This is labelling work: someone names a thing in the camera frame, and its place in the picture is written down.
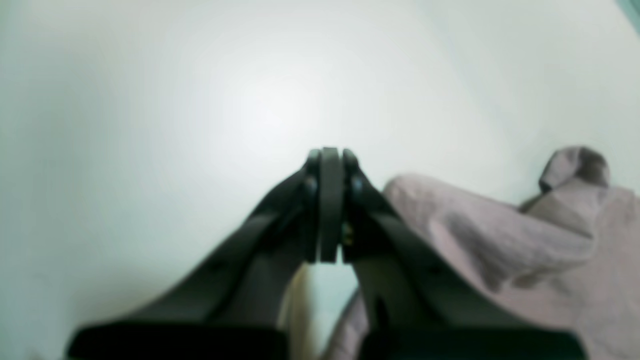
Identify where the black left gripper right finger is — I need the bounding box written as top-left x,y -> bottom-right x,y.
342,149 -> 586,360

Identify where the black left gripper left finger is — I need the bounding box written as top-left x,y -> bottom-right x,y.
67,149 -> 323,360

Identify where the mauve t-shirt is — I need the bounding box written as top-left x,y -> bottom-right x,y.
280,146 -> 640,360

